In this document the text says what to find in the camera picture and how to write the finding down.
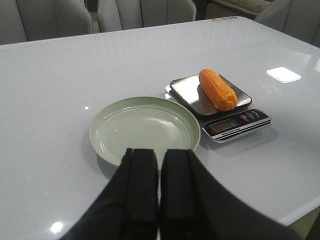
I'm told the green plate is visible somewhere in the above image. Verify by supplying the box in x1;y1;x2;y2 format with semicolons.
89;96;201;168

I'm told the grey chair left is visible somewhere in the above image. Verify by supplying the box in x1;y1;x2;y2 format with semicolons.
0;0;94;45

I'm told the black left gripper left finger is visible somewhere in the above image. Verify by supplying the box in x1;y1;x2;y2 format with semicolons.
62;148;159;240

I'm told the coloured sticker strip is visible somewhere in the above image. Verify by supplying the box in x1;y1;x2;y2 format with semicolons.
211;16;238;21

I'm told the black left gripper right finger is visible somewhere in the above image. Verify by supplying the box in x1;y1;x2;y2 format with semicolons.
160;149;299;240

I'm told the black steel kitchen scale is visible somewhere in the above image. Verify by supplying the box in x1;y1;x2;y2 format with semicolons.
165;69;272;143

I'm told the orange corn cob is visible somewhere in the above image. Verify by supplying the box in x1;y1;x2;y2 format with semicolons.
198;68;238;112

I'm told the grey chair right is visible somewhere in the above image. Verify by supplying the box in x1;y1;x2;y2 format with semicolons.
255;0;320;47

